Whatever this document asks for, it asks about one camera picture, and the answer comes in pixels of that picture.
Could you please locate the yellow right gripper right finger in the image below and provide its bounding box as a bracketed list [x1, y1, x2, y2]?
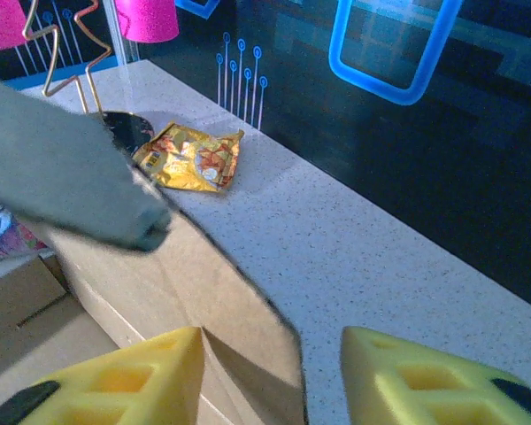
[340, 326, 531, 425]

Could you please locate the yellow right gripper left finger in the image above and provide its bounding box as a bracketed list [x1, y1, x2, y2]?
[0, 326, 204, 425]

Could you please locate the brown cardboard box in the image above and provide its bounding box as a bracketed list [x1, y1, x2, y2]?
[0, 73, 309, 425]

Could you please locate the dark backdrop with blue graphics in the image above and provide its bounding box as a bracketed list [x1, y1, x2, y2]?
[0, 0, 531, 316]

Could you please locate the yellow snack bag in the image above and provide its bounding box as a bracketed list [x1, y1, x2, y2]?
[132, 121, 245, 195]

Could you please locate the purple snack bag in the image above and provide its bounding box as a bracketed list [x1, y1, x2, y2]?
[0, 198, 50, 263]

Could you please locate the pink glitter lampshade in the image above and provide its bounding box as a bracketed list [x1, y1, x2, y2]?
[0, 0, 27, 50]
[114, 0, 181, 44]

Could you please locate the gold wire star ornament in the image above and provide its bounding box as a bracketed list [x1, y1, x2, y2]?
[21, 0, 156, 166]

